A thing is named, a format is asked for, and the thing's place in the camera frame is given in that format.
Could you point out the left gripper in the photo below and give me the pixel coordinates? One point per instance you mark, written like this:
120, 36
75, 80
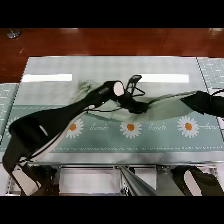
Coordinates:
135, 106

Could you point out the pale green shirt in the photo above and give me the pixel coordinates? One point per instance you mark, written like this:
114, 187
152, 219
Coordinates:
166, 108

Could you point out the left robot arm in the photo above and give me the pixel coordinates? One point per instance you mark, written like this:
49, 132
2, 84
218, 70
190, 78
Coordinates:
50, 125

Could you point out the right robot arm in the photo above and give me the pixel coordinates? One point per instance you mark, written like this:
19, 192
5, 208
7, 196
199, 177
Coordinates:
203, 101

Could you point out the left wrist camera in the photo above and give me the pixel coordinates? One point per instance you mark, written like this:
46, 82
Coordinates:
133, 81

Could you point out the silver frame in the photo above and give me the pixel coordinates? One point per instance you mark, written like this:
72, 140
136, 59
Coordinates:
140, 181

